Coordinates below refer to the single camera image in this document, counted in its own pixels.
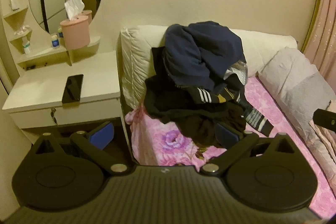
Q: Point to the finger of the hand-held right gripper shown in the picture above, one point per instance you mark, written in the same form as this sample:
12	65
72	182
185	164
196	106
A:
326	120

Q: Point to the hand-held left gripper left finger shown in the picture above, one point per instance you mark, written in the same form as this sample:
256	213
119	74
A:
101	133

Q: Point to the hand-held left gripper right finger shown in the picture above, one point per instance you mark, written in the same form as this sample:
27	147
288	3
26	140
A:
226	135

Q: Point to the dark grey-striped garment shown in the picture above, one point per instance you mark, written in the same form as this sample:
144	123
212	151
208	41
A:
256	117

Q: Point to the black white-striped jacket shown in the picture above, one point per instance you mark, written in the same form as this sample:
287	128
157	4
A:
207	95

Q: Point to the black garment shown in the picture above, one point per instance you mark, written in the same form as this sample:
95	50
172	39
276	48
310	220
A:
168	98

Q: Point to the navy blue garment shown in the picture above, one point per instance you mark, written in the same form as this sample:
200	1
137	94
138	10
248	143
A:
202	56

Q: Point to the grey-green pillow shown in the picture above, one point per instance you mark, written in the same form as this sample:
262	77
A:
312	95

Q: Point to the drawer keys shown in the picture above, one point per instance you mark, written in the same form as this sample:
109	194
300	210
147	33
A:
54	115

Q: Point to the black smartphone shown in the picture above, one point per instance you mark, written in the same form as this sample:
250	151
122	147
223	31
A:
73	88

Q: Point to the pink floral bed sheet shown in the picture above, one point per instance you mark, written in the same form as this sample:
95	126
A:
168	142

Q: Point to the white vanity table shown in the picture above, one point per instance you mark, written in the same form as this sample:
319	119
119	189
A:
39	82

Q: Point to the white padded headboard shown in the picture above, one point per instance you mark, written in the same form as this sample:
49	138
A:
136	56

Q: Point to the pink curtain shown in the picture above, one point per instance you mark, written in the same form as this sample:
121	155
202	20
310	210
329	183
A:
325	29

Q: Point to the small blue-label bottle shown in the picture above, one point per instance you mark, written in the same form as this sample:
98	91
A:
54	41

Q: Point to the pink tissue box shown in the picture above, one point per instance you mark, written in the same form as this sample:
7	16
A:
76	32

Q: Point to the white plastic bottle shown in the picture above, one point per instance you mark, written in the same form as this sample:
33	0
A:
26	47

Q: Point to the small bead trinkets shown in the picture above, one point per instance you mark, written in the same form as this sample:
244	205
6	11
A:
22	29

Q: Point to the white tissue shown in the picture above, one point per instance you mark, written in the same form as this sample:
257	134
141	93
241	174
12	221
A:
74	5

